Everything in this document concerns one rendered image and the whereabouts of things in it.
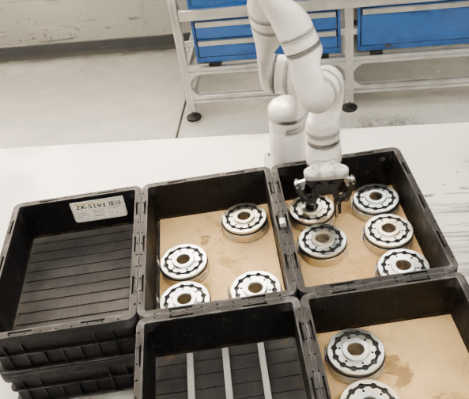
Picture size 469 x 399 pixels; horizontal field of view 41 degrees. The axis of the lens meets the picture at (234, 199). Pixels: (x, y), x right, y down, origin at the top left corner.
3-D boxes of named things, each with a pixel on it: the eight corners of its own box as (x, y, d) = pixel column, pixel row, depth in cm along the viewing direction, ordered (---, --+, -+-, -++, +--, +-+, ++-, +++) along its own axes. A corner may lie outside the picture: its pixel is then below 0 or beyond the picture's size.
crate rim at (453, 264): (270, 172, 147) (270, 165, 146) (397, 153, 147) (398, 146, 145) (299, 302, 116) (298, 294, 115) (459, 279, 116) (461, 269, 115)
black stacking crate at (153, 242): (153, 222, 153) (143, 186, 146) (273, 204, 153) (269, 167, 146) (150, 356, 123) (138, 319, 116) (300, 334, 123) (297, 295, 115)
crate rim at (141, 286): (144, 192, 147) (141, 184, 146) (270, 172, 147) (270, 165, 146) (139, 326, 117) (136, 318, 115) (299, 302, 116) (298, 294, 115)
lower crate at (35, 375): (45, 271, 161) (29, 237, 153) (160, 254, 161) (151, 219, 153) (17, 411, 130) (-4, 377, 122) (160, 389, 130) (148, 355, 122)
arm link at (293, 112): (309, 48, 147) (309, 108, 158) (269, 46, 149) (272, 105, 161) (302, 70, 140) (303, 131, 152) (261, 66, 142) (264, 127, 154)
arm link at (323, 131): (317, 123, 136) (300, 145, 130) (314, 58, 126) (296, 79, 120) (348, 128, 133) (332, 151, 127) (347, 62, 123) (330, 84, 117)
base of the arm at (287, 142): (270, 156, 171) (268, 104, 159) (304, 154, 170) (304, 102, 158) (270, 178, 164) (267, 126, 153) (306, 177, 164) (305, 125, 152)
